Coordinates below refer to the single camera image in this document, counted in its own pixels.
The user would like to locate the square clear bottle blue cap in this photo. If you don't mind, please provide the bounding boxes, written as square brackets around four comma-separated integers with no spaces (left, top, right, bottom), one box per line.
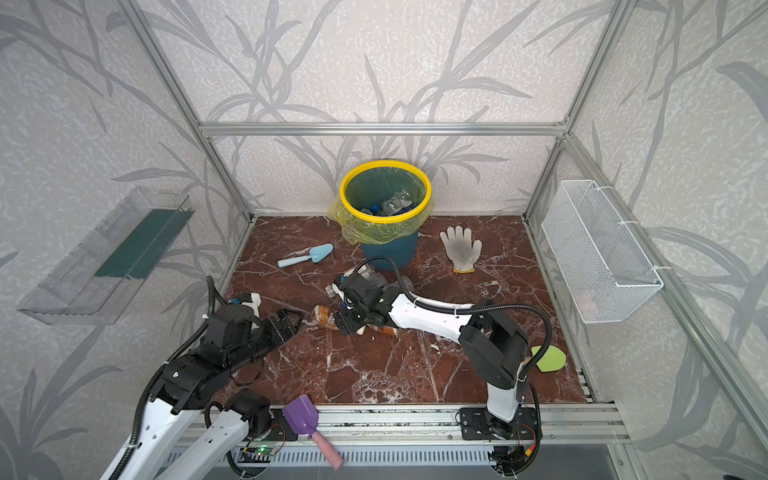
[370,272,389,288]

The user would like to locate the brown coffee bottle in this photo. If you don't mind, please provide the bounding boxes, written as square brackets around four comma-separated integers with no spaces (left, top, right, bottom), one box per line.
[313,305,339,331]
[367,324,399,337]

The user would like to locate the clear bottle blue white label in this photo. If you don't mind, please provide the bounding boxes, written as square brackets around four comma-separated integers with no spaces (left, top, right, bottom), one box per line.
[393,276,414,291]

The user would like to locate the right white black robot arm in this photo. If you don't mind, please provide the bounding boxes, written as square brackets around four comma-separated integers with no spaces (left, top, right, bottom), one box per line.
[331,260,553,440]

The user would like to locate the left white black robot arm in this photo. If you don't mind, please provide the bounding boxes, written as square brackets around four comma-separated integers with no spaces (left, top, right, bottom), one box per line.
[103,277,306,479]

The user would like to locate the yellow plastic bin liner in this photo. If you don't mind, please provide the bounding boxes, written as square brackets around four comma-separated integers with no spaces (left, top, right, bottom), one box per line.
[328,196,434,245]

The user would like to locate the teal bin with yellow rim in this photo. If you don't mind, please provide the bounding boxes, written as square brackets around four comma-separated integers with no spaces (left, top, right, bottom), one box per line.
[328,160,433,271]

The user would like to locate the light blue garden trowel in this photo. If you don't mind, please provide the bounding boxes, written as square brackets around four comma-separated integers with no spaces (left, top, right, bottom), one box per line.
[277,243,334,268]

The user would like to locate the white knitted work glove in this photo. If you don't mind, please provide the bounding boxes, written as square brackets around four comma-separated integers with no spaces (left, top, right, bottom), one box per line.
[439,226,483,274]

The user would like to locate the purple scoop with pink handle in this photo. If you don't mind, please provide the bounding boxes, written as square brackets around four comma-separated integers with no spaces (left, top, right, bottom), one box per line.
[282,394,344,470]

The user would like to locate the green circuit board with wires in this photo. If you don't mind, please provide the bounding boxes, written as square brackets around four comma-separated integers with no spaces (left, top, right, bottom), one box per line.
[239,445,282,463]

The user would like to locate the clear acrylic wall shelf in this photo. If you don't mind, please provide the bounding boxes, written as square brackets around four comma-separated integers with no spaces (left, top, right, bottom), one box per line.
[17,187,194,326]

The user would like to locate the wooden handled green tool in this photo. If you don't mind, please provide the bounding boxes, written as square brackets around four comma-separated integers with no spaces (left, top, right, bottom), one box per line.
[536,346,567,373]

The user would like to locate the white wire mesh basket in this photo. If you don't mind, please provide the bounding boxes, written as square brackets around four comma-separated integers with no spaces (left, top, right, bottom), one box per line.
[542,180,664,324]

